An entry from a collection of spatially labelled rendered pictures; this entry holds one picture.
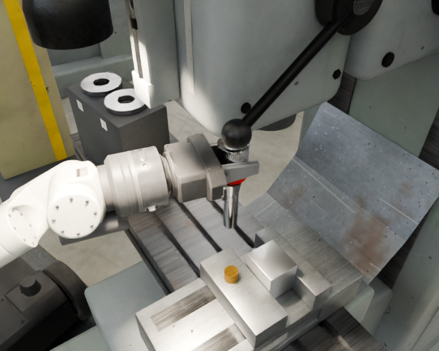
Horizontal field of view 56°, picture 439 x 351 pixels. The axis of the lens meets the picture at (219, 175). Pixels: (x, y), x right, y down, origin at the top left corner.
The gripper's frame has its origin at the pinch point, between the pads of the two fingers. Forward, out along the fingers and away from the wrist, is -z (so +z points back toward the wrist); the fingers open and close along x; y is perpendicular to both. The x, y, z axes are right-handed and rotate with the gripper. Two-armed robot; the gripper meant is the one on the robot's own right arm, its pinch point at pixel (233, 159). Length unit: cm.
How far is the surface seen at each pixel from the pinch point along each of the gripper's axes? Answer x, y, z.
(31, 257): 63, 80, 50
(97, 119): 32.7, 9.5, 17.5
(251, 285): -12.3, 14.8, 1.3
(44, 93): 167, 73, 40
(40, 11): -8.1, -27.1, 20.4
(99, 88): 39.2, 6.1, 15.7
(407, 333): -13, 56, -43
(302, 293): -14.7, 17.3, -6.5
